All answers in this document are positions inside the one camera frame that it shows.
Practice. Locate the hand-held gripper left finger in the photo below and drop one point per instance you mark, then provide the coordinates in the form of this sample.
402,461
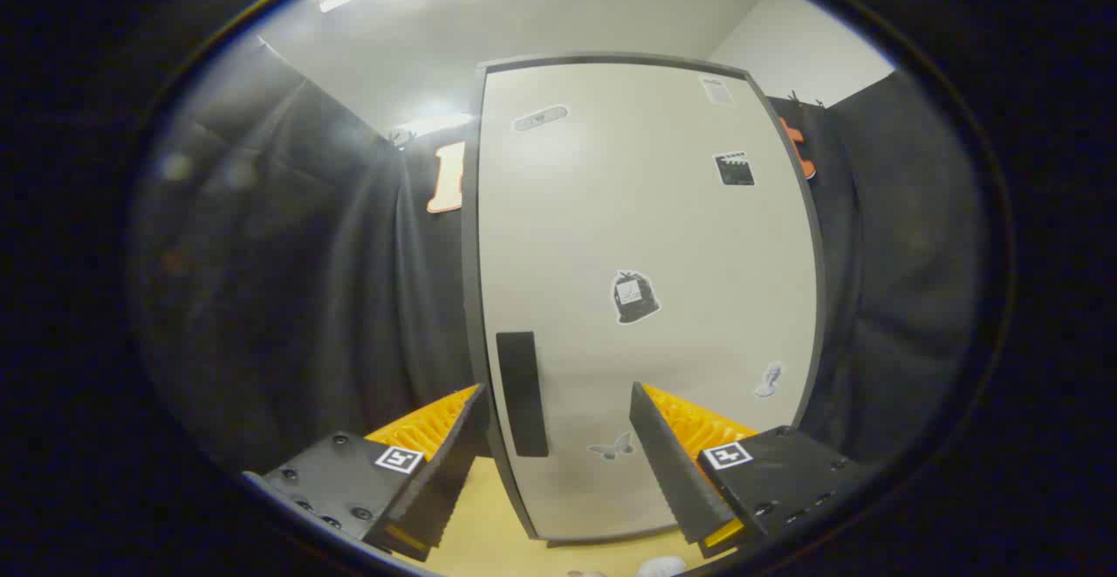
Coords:
436,490

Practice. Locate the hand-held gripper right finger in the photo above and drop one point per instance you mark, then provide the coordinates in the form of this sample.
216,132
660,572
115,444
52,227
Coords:
672,463

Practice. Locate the white shoe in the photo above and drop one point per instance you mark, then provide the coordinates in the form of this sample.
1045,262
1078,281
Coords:
661,567

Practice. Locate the white shoe cabinet door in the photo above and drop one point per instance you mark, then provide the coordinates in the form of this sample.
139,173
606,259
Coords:
646,236

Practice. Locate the grey shoe cabinet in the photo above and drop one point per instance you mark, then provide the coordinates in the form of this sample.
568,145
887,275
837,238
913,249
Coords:
472,254

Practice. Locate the black backdrop cloth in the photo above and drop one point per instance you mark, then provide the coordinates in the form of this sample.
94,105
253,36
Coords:
305,298

